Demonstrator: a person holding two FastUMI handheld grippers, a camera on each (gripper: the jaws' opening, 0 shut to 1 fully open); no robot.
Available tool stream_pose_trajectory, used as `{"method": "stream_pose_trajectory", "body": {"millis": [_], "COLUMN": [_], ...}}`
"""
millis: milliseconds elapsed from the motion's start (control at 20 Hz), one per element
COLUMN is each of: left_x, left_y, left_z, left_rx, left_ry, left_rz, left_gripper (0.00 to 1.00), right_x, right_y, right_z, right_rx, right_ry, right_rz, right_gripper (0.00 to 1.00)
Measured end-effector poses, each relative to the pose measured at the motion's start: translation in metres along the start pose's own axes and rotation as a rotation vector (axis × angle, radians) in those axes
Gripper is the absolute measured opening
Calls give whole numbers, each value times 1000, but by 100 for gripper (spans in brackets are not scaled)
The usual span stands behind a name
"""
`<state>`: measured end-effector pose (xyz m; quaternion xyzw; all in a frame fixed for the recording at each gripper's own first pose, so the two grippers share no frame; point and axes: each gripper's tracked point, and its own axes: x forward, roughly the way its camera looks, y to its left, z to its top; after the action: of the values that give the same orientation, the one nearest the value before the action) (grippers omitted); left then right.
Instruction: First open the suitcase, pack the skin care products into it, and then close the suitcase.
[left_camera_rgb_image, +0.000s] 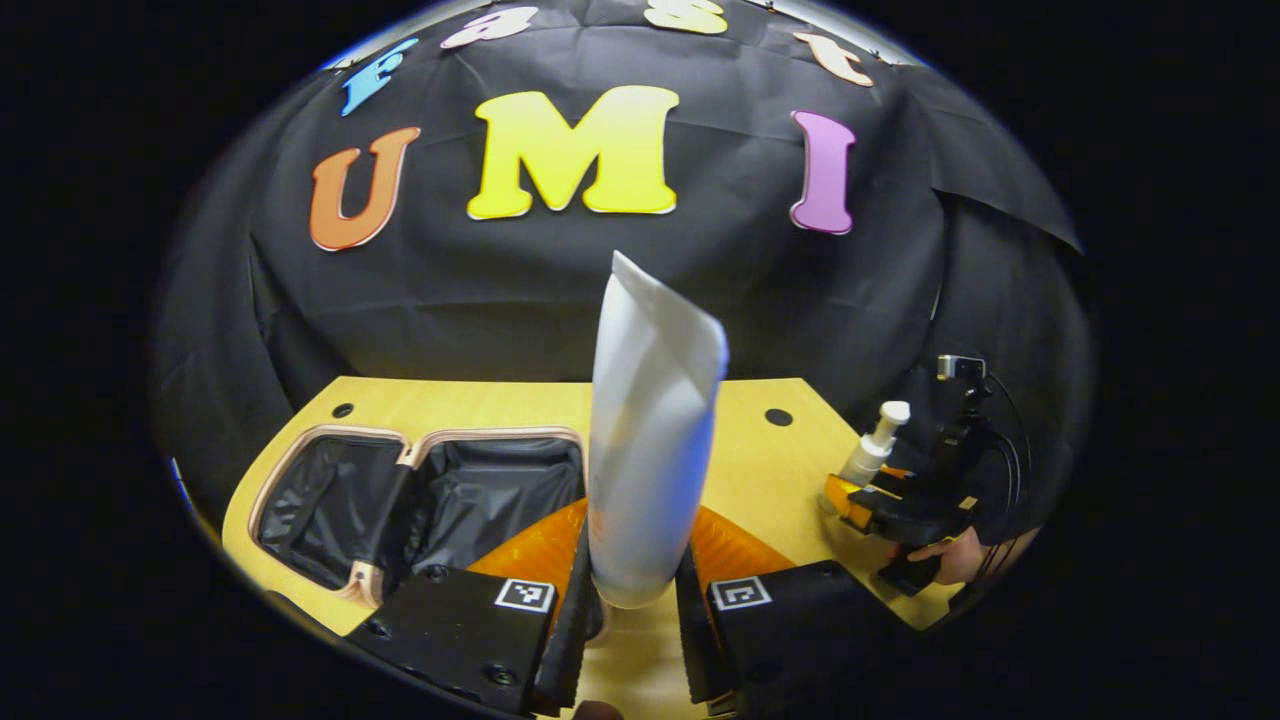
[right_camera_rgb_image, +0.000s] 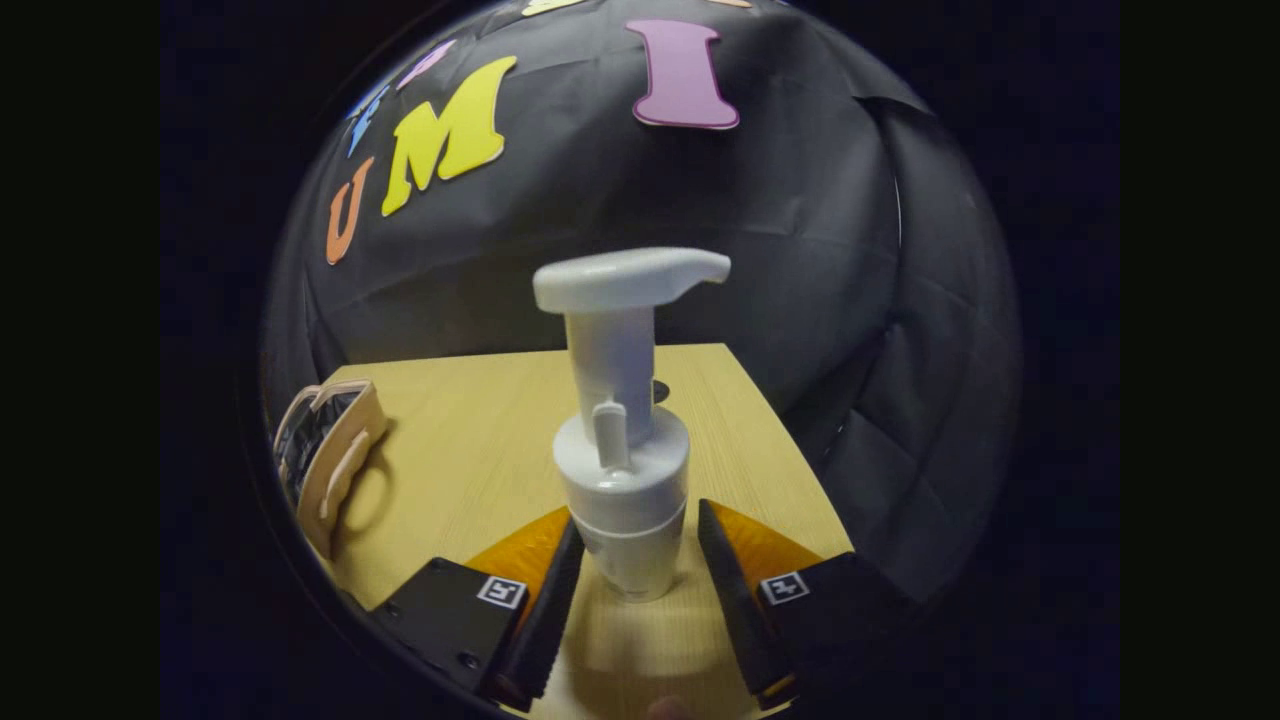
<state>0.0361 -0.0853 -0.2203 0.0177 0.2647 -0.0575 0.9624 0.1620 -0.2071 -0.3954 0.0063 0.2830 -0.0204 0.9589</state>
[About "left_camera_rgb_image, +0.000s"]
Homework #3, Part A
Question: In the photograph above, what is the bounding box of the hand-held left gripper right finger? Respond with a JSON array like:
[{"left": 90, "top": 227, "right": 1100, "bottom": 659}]
[{"left": 675, "top": 505, "right": 906, "bottom": 719}]

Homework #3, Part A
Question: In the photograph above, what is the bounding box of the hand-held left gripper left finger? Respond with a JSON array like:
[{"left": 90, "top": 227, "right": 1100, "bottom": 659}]
[{"left": 345, "top": 497, "right": 606, "bottom": 719}]

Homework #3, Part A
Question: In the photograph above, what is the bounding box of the white pump bottle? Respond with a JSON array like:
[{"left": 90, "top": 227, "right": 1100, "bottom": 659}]
[{"left": 820, "top": 400, "right": 913, "bottom": 516}]

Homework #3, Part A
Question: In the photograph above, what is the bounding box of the beige suitcase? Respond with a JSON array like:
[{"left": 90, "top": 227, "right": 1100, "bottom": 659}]
[{"left": 247, "top": 425, "right": 591, "bottom": 611}]

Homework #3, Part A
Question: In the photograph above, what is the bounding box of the white squeeze tube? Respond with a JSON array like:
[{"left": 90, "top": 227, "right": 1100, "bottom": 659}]
[{"left": 588, "top": 250, "right": 729, "bottom": 609}]

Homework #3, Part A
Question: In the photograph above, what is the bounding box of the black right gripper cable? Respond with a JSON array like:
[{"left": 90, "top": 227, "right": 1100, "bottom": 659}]
[{"left": 975, "top": 372, "right": 1033, "bottom": 586}]

